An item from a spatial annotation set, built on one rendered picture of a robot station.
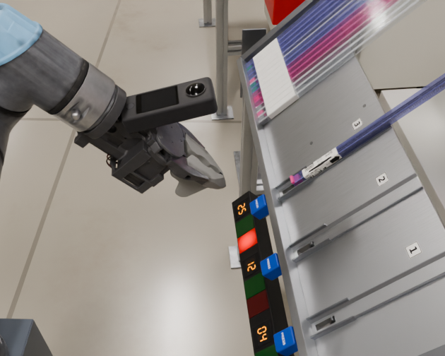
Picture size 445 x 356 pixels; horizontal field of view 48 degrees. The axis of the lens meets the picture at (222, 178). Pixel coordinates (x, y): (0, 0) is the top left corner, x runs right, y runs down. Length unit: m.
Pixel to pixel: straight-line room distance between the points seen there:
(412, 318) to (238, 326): 0.92
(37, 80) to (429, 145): 0.75
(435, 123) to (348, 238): 0.52
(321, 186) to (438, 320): 0.25
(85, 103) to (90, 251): 1.09
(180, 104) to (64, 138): 1.46
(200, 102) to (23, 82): 0.19
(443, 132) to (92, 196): 1.15
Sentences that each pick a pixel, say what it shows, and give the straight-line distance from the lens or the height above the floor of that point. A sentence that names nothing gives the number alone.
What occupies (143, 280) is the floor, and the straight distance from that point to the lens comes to 1.54.
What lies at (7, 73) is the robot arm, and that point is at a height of 0.98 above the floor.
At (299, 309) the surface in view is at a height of 0.73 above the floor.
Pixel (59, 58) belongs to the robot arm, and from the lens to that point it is 0.58.
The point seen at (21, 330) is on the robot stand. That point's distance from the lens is 0.88.
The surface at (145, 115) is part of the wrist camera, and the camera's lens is 0.60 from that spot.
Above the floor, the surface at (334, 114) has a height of 0.81.
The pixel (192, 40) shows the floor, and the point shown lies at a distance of 2.54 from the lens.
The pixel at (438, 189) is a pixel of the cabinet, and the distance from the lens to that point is 0.98.
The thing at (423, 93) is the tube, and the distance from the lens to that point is 0.70.
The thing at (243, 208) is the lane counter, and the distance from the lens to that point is 0.82.
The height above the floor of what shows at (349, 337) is 0.75.
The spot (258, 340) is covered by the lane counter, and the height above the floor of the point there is 0.65.
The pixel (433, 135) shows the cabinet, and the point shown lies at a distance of 1.09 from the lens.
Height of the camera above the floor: 1.28
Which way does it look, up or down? 46 degrees down
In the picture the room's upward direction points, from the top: straight up
